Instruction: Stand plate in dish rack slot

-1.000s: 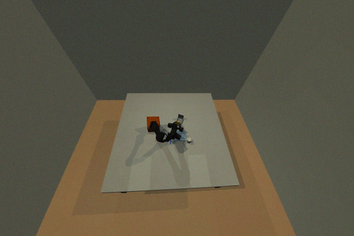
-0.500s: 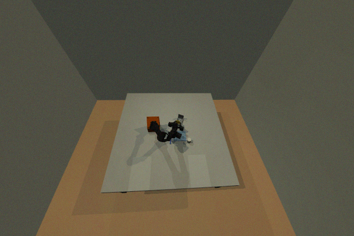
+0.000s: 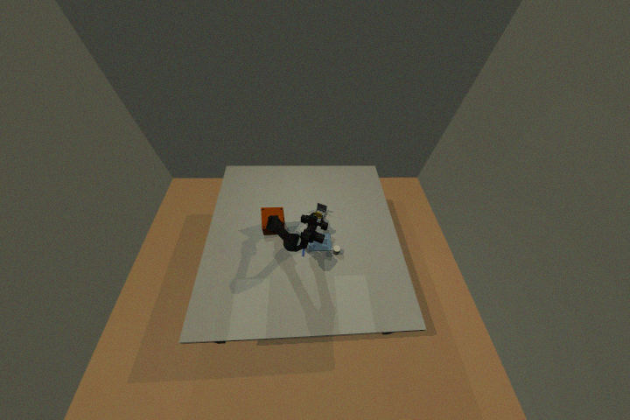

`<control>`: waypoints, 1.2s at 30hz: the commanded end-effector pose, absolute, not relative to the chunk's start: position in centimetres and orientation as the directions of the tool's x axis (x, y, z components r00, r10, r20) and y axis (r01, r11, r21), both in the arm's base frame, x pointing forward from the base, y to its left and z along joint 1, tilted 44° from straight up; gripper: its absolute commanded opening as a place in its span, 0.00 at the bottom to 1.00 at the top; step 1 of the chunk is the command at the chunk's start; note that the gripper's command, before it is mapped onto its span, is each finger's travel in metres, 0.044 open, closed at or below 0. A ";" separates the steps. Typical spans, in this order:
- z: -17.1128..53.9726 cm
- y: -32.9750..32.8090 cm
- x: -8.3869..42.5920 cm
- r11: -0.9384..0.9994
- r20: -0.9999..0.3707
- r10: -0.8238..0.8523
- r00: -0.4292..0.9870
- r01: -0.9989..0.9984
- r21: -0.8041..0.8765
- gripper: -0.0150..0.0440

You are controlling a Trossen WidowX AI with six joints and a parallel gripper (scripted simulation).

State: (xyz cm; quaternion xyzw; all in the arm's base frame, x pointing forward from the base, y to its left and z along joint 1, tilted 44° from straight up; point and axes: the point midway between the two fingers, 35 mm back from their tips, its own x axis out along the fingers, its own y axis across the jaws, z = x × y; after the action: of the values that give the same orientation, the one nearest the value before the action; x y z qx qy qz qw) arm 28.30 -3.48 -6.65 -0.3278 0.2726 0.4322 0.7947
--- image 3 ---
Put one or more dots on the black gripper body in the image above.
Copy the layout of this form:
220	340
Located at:
322	224

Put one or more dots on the grey dish rack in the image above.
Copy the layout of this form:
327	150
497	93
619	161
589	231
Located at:
322	209

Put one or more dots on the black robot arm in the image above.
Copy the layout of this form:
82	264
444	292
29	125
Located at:
290	241

